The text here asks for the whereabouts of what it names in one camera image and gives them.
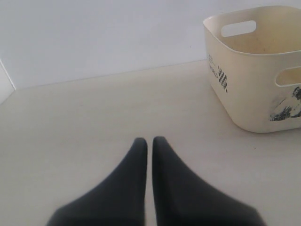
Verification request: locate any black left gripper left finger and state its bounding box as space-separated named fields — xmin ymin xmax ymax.
xmin=47 ymin=137 xmax=148 ymax=226

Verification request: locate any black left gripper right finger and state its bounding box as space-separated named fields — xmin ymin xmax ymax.
xmin=152 ymin=137 xmax=264 ymax=226

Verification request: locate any cream plastic basket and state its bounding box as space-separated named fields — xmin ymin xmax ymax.
xmin=203 ymin=6 xmax=301 ymax=133

